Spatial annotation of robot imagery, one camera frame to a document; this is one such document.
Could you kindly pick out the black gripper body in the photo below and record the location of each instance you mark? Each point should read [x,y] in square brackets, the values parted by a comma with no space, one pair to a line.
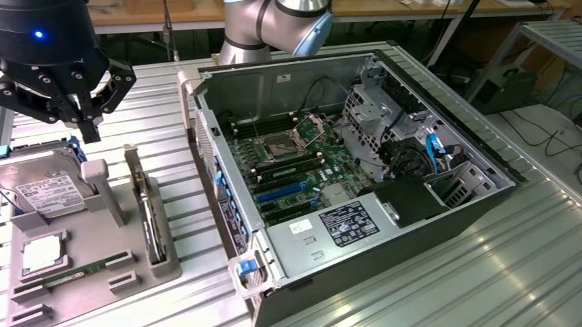
[45,20]

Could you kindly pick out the graphics card with metal bracket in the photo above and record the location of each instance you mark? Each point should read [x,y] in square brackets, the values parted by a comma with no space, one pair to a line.
[149,225]

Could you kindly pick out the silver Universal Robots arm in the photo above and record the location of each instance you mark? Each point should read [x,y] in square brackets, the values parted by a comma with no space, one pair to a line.
[254,20]

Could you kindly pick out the blue disk carrier rails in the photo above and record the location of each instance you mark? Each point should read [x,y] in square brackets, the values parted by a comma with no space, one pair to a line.
[77,151]

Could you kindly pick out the black case knob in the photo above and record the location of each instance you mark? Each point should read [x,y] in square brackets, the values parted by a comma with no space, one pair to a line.
[215,131]

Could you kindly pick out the silver hard disk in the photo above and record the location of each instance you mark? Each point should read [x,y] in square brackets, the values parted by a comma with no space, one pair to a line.
[45,190]

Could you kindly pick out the open black PC case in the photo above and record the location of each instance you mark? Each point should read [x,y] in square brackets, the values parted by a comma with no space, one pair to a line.
[246,88]

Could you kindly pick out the thin locking lever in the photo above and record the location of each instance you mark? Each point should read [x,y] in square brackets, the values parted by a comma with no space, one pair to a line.
[256,129]

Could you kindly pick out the black RAM slot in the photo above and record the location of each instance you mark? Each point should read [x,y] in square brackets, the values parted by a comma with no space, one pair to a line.
[268,133]
[264,125]
[283,161]
[286,166]
[262,120]
[266,129]

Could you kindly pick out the blue card retention clip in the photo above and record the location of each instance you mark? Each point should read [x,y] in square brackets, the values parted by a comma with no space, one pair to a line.
[244,231]
[225,192]
[232,205]
[237,218]
[217,178]

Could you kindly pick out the CPU socket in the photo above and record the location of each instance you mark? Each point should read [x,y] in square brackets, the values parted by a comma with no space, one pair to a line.
[282,146]

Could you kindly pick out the grey parts rack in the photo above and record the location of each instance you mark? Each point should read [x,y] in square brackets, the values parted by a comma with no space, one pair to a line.
[91,238]

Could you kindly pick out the silver CPU chip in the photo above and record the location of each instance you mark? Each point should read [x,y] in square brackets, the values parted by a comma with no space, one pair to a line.
[43,253]

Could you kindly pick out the metal socket cover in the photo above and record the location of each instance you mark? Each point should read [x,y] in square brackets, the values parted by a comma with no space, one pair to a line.
[314,127]

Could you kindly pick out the green RAM stick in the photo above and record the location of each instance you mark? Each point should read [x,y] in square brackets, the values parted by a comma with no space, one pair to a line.
[72,274]
[291,172]

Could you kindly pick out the blue expansion slot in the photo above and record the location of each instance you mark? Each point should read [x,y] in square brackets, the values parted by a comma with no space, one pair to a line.
[279,192]

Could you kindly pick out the short black expansion slot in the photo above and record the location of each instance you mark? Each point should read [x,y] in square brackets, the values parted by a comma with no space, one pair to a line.
[270,205]

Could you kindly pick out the long black expansion slot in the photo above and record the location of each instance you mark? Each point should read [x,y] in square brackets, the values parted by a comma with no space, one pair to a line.
[291,219]
[286,212]

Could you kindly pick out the green motherboard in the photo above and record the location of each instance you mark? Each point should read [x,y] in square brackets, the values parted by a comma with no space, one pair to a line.
[336,170]

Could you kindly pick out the metal disk bay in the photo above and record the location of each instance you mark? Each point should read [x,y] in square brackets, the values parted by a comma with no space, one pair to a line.
[368,112]

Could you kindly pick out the small white sticker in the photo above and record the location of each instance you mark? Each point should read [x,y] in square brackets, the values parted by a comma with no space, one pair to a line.
[300,226]

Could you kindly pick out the chipset heat sink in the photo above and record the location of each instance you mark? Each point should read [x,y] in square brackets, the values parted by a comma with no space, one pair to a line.
[338,193]

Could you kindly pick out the blue case latch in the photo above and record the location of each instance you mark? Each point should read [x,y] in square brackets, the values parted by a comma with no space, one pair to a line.
[247,266]

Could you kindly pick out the grey power supply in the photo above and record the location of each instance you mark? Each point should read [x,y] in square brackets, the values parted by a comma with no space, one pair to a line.
[295,252]

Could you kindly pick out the wooden desk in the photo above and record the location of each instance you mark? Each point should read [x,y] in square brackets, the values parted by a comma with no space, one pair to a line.
[386,7]

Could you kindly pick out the black power supply label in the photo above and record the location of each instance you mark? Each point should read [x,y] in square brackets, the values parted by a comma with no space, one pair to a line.
[347,223]

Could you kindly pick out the black plastic shroud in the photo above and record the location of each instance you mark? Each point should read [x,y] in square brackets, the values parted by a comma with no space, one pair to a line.
[408,201]

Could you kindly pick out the black equipment box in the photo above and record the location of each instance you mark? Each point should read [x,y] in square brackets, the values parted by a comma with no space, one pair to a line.
[514,88]

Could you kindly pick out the metal slat side table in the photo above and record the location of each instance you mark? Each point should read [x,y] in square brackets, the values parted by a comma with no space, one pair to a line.
[545,37]

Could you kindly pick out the grey disk bay bracket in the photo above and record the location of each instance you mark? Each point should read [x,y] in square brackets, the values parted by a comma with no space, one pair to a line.
[463,184]

